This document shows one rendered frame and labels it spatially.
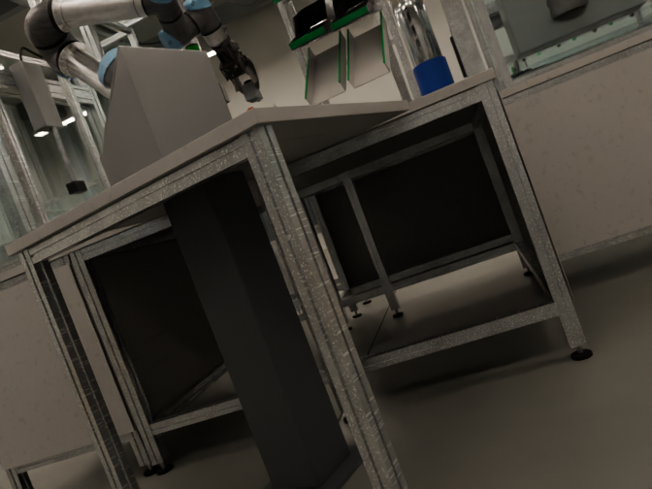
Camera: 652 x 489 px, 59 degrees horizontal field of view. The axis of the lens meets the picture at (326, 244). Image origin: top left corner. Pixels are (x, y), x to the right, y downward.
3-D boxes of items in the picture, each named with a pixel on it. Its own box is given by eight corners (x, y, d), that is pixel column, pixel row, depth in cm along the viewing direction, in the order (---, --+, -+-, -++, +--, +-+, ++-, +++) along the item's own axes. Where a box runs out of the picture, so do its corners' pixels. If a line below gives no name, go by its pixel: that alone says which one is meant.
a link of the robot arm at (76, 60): (136, 114, 158) (21, 38, 179) (158, 146, 171) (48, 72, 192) (166, 84, 161) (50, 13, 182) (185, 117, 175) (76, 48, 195)
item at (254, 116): (258, 122, 102) (251, 107, 102) (8, 256, 152) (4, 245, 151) (410, 110, 160) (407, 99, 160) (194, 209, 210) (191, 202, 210)
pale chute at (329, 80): (346, 91, 185) (340, 81, 182) (311, 108, 190) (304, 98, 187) (346, 40, 202) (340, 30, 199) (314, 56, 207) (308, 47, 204)
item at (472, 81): (496, 77, 160) (492, 67, 160) (64, 254, 199) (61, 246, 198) (480, 118, 296) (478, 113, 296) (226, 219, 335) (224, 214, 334)
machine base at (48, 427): (155, 474, 204) (64, 245, 200) (17, 512, 220) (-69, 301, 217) (277, 352, 338) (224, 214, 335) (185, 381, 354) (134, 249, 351)
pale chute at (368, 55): (391, 72, 181) (384, 61, 178) (353, 89, 186) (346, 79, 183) (387, 21, 198) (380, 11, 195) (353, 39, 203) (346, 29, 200)
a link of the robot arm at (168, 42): (147, 20, 174) (175, -2, 176) (162, 48, 184) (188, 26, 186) (163, 31, 171) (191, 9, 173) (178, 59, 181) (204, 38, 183)
